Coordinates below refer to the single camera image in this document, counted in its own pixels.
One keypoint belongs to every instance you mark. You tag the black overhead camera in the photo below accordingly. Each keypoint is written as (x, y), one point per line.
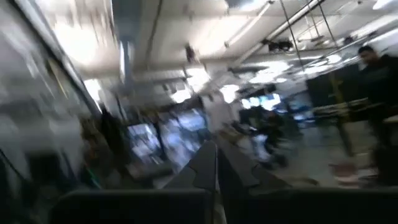
(280, 46)

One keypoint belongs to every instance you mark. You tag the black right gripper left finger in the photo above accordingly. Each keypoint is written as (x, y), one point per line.
(130, 208)

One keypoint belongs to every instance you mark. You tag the person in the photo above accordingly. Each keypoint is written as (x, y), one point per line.
(377, 81)

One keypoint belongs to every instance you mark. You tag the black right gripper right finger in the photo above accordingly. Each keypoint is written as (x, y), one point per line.
(311, 208)

